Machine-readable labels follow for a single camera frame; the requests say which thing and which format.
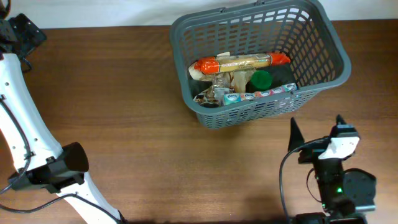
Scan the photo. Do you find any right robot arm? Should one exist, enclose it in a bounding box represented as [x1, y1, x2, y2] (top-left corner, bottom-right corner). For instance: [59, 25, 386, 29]
[279, 115, 377, 223]

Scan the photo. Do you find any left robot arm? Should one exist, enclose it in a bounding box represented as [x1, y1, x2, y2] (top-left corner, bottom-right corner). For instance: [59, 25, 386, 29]
[1, 1, 127, 223]

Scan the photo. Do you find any green lid jar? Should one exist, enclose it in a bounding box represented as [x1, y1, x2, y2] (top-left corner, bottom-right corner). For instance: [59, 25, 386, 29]
[248, 70, 273, 92]

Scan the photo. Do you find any grey plastic shopping basket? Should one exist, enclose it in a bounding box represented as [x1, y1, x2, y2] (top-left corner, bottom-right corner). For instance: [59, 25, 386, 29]
[170, 1, 351, 129]

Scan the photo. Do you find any beige paper bag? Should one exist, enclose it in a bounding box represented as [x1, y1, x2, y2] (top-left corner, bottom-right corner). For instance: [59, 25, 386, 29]
[231, 69, 256, 93]

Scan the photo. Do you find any orange spaghetti pasta package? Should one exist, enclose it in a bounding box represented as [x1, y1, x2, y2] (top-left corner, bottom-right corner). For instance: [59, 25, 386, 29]
[193, 53, 290, 75]

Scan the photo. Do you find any Kleenex tissue multipack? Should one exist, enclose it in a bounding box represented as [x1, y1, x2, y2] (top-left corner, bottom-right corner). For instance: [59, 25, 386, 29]
[221, 83, 298, 106]

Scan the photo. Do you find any brown mushroom snack bag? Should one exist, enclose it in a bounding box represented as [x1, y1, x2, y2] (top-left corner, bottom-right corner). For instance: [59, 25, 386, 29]
[188, 62, 237, 108]

